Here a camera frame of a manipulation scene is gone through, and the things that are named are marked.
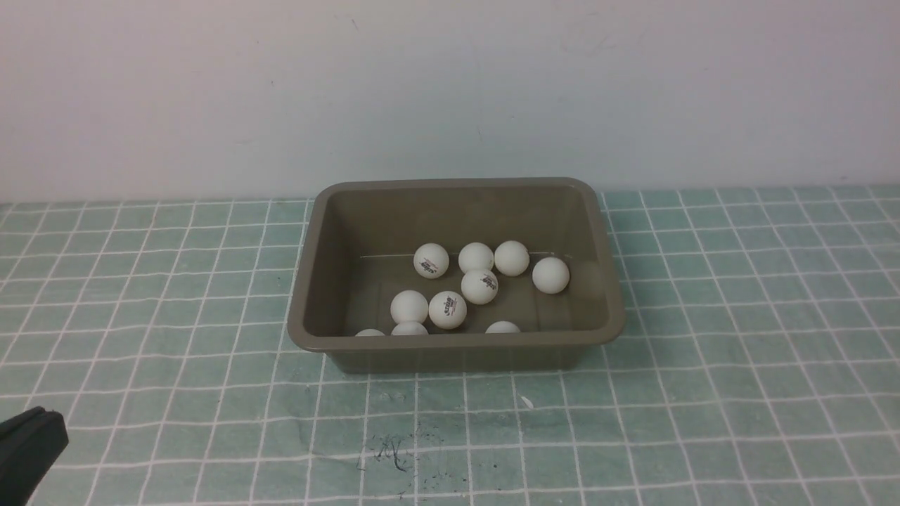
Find white ping-pong ball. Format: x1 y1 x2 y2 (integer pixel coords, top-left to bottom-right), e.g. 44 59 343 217
413 242 450 279
461 269 499 305
428 290 468 330
485 320 521 334
532 257 571 294
458 242 494 273
391 320 429 336
390 290 430 324
356 329 385 337
493 240 530 278

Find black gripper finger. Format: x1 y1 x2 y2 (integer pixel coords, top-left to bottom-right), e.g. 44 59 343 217
1 407 70 505

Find teal checkered table cloth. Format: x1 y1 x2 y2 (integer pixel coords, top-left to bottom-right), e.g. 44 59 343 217
1 186 899 505

